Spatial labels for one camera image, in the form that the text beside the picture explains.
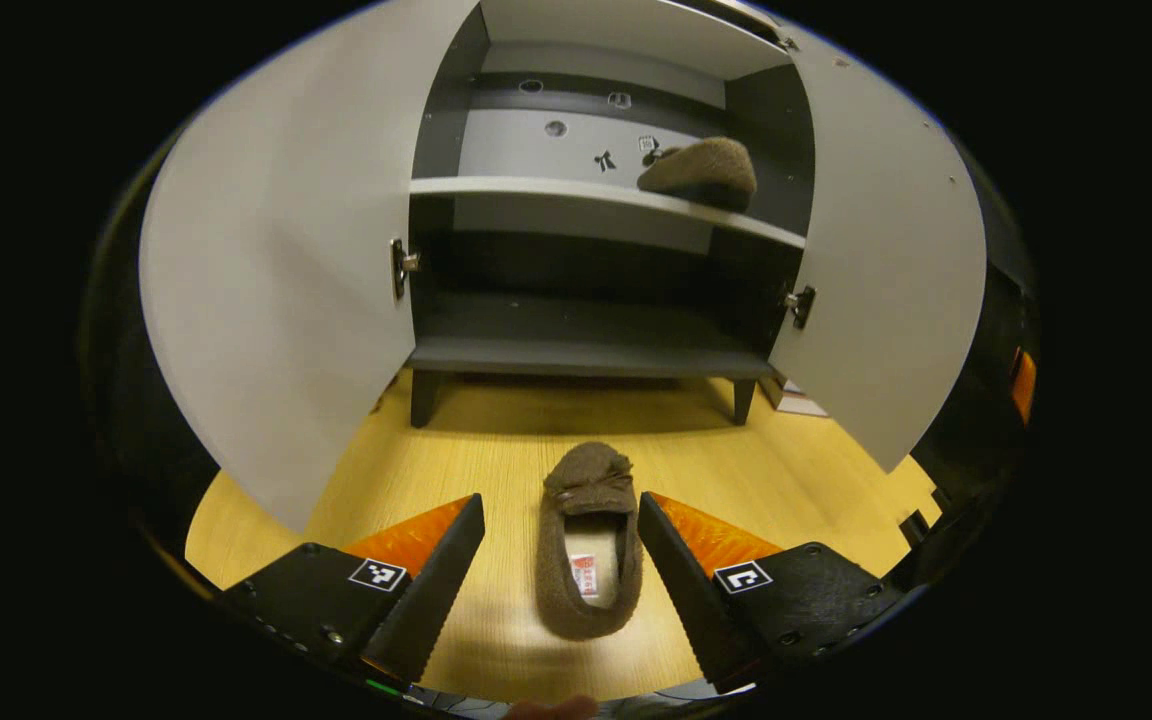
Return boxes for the brown fuzzy shoe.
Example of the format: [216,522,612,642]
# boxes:
[636,136,759,213]
[535,441,645,642]

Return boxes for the white flat box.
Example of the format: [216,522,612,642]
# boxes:
[774,372,830,419]

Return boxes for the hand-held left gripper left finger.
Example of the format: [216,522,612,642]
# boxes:
[219,492,486,686]

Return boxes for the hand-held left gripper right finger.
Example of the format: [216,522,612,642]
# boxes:
[638,491,907,693]

